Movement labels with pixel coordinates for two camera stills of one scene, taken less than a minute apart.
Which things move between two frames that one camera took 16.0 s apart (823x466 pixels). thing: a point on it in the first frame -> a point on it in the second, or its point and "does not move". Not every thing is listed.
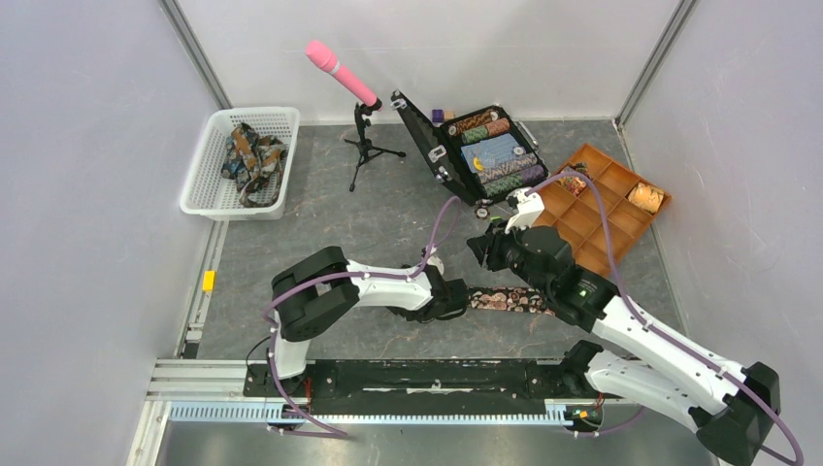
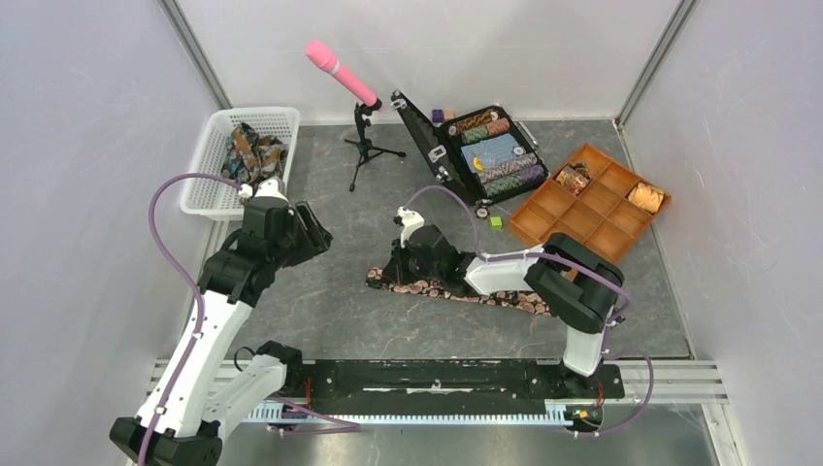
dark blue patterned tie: (255, 164) does not move
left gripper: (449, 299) -> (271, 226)
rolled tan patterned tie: (646, 196) does not move
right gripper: (488, 245) -> (396, 263)
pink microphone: (323, 57) does not move
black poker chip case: (481, 155) does not move
